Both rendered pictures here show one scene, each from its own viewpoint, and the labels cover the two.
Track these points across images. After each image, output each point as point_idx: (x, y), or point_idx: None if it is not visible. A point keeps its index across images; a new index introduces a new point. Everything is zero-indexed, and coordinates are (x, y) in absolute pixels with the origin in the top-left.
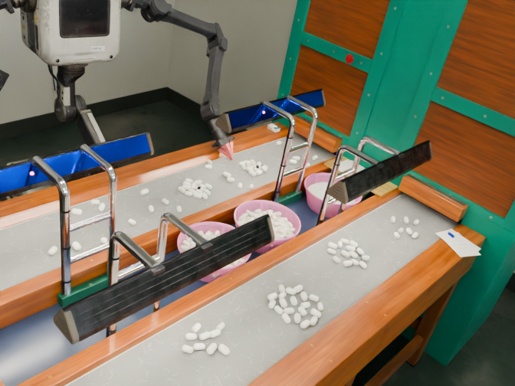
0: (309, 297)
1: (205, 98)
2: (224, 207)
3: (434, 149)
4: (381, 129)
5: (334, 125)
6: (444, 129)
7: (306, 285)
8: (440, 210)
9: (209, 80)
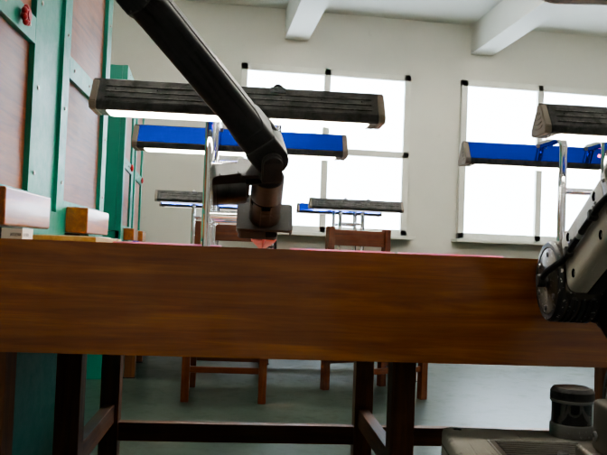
0: None
1: (266, 121)
2: None
3: (69, 154)
4: (43, 149)
5: (6, 179)
6: (71, 119)
7: None
8: (102, 231)
9: (232, 76)
